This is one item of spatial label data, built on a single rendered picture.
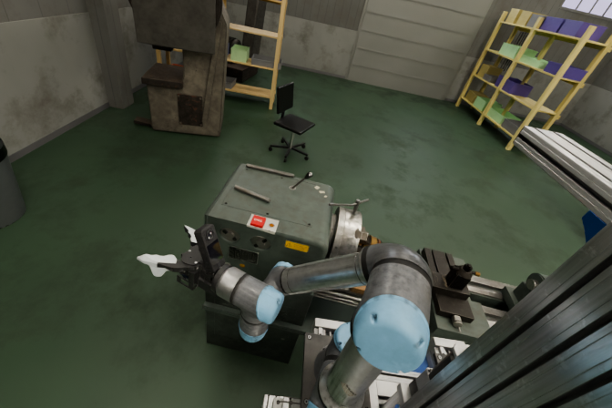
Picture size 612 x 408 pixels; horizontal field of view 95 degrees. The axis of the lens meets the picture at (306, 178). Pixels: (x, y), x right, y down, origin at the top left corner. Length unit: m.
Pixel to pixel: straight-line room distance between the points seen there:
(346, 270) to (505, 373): 0.32
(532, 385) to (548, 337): 0.08
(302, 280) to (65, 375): 1.98
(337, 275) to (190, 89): 3.80
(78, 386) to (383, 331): 2.16
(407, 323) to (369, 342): 0.08
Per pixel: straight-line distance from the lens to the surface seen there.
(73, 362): 2.55
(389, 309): 0.50
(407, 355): 0.54
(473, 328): 1.84
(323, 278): 0.72
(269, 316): 0.70
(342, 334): 0.93
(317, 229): 1.35
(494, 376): 0.66
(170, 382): 2.34
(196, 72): 4.17
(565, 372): 0.56
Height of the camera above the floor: 2.19
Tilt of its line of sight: 35 degrees down
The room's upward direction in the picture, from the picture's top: 13 degrees clockwise
